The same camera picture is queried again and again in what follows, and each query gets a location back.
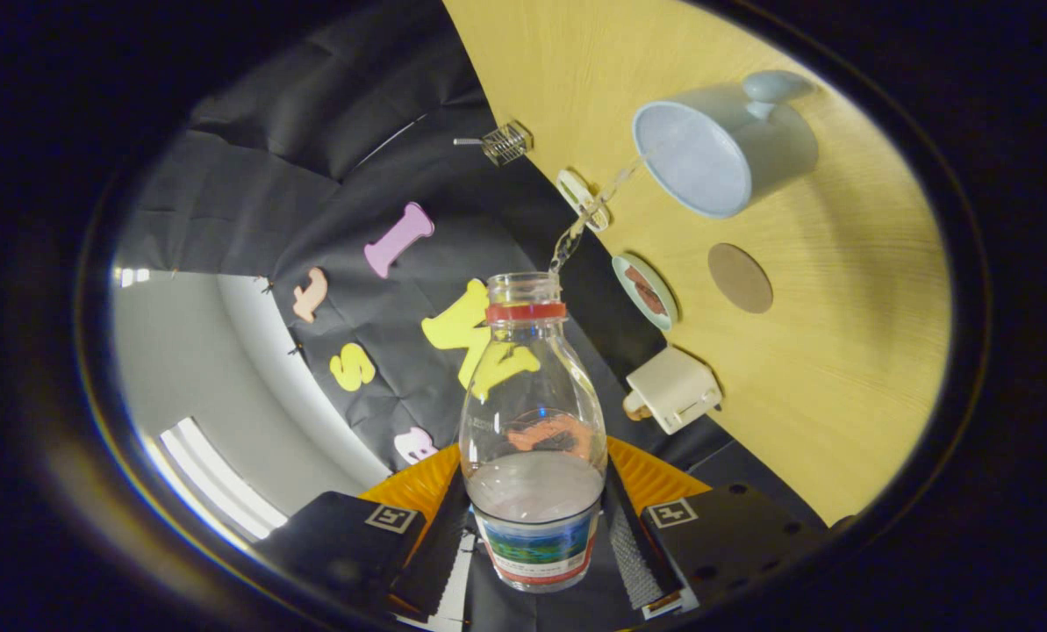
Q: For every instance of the brown meat piece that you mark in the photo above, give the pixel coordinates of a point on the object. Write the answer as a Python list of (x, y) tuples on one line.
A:
[(655, 303), (639, 279)]

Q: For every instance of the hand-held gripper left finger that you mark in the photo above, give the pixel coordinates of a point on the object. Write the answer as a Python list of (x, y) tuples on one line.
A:
[(431, 562)]

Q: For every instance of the long ceiling light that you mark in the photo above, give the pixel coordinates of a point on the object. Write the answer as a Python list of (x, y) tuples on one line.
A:
[(225, 483)]

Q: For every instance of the pale green plate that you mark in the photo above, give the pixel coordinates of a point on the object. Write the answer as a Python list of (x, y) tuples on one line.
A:
[(624, 281)]

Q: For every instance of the brown round coaster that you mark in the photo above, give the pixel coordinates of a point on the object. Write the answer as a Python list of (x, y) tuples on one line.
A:
[(741, 279)]

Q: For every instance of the white toaster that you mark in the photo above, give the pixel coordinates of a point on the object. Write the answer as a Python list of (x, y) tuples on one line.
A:
[(677, 391)]

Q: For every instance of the small ceiling light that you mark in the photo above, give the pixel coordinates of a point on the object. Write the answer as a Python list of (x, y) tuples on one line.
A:
[(132, 276)]

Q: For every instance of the bread slice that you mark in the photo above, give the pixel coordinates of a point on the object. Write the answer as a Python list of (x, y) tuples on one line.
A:
[(634, 406)]

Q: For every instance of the white divided dish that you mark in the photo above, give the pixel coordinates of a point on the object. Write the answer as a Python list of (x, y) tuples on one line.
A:
[(576, 197)]

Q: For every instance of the wooden table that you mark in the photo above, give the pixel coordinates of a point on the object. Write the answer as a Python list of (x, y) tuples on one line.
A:
[(839, 351)]

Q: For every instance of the white cup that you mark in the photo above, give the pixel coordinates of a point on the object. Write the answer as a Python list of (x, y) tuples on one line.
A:
[(751, 149)]

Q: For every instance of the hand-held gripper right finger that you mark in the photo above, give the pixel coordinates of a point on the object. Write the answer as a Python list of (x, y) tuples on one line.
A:
[(637, 553)]

